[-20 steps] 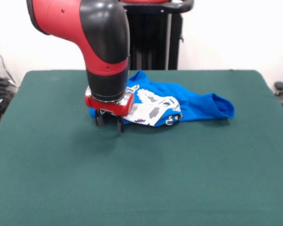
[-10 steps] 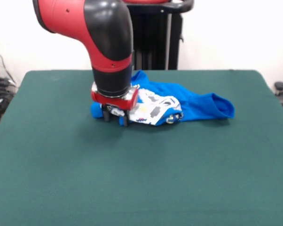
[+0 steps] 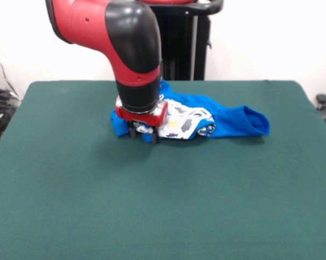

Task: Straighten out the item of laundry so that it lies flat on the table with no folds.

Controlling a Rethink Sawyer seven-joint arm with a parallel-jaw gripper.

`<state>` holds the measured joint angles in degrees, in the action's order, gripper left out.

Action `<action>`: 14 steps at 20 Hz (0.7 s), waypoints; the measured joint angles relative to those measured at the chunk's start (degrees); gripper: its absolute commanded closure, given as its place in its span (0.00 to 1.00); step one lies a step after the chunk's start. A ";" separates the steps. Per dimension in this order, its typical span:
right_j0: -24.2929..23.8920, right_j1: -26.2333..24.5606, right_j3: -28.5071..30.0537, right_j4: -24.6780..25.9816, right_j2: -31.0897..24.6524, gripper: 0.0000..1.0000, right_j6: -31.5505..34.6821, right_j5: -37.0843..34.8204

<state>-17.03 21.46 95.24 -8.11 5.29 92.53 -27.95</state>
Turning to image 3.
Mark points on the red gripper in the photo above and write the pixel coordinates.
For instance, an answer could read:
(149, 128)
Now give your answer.
(149, 117)

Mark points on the blue printed T-shirt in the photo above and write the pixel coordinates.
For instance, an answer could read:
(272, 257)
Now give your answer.
(233, 122)

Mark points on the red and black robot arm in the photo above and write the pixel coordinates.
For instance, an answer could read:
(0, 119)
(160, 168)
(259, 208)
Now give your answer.
(119, 46)

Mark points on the dark green table cloth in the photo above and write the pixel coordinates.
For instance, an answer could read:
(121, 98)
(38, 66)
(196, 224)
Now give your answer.
(179, 203)

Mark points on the black office chair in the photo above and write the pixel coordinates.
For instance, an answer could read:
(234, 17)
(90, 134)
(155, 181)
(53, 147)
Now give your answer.
(323, 98)

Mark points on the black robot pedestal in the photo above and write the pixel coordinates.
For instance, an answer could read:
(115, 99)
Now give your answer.
(184, 40)

